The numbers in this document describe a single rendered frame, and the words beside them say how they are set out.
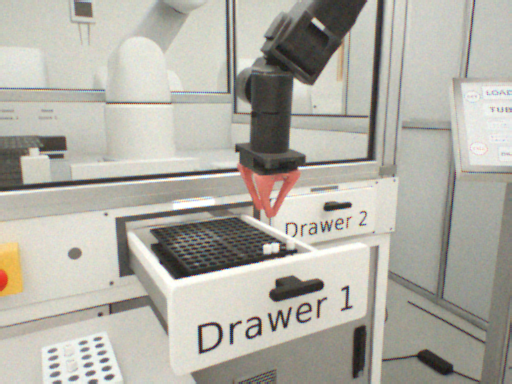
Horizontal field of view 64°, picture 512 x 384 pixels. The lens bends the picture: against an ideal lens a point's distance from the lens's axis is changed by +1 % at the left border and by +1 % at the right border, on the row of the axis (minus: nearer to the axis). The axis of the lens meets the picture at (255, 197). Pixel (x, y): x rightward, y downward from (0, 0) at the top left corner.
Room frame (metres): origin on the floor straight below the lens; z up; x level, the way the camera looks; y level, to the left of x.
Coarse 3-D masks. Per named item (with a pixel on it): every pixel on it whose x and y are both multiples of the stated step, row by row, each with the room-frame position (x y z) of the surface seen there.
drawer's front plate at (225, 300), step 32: (320, 256) 0.50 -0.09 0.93; (352, 256) 0.53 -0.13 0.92; (192, 288) 0.42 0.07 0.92; (224, 288) 0.44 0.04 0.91; (256, 288) 0.46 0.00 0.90; (352, 288) 0.53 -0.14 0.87; (192, 320) 0.42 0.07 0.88; (224, 320) 0.44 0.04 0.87; (256, 320) 0.46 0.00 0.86; (320, 320) 0.51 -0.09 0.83; (352, 320) 0.53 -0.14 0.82; (192, 352) 0.42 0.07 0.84; (224, 352) 0.44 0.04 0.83
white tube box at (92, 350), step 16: (96, 336) 0.53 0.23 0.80; (48, 352) 0.49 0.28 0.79; (80, 352) 0.49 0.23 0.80; (96, 352) 0.49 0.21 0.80; (112, 352) 0.49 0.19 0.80; (48, 368) 0.46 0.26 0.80; (64, 368) 0.45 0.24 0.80; (80, 368) 0.45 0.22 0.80; (96, 368) 0.45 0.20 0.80; (112, 368) 0.45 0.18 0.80
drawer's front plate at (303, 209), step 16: (336, 192) 0.91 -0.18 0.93; (352, 192) 0.93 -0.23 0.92; (368, 192) 0.95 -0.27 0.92; (288, 208) 0.84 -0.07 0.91; (304, 208) 0.86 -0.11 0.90; (320, 208) 0.88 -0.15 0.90; (352, 208) 0.93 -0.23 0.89; (368, 208) 0.95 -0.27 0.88; (272, 224) 0.83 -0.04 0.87; (320, 224) 0.88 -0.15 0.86; (352, 224) 0.93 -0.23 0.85; (368, 224) 0.95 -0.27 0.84; (304, 240) 0.86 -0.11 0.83; (320, 240) 0.88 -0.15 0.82
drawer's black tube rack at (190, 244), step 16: (192, 224) 0.75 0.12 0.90; (208, 224) 0.74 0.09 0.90; (224, 224) 0.74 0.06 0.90; (240, 224) 0.74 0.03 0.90; (160, 240) 0.65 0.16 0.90; (176, 240) 0.65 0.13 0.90; (192, 240) 0.66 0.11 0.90; (208, 240) 0.65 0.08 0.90; (224, 240) 0.65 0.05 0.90; (240, 240) 0.65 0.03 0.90; (256, 240) 0.65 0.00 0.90; (272, 240) 0.65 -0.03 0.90; (160, 256) 0.66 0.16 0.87; (176, 256) 0.58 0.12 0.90; (192, 256) 0.58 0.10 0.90; (208, 256) 0.57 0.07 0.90; (224, 256) 0.58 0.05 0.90; (176, 272) 0.58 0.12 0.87; (208, 272) 0.58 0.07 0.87
